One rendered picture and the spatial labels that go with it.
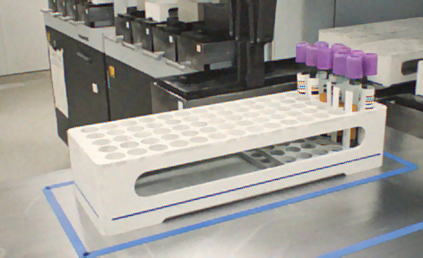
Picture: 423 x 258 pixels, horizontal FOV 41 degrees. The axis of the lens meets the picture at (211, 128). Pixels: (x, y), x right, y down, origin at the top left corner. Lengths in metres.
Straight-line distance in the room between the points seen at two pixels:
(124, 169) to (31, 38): 4.03
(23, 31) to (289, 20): 3.41
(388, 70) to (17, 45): 3.74
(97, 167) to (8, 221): 0.11
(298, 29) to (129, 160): 0.77
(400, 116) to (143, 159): 0.50
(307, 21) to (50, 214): 0.77
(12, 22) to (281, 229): 4.04
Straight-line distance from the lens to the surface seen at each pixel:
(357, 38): 1.07
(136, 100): 1.78
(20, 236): 0.49
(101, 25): 2.14
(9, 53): 4.44
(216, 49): 1.35
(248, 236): 0.46
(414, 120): 0.85
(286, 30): 1.20
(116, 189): 0.45
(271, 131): 0.50
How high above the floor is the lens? 1.05
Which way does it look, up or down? 19 degrees down
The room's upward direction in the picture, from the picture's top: 1 degrees counter-clockwise
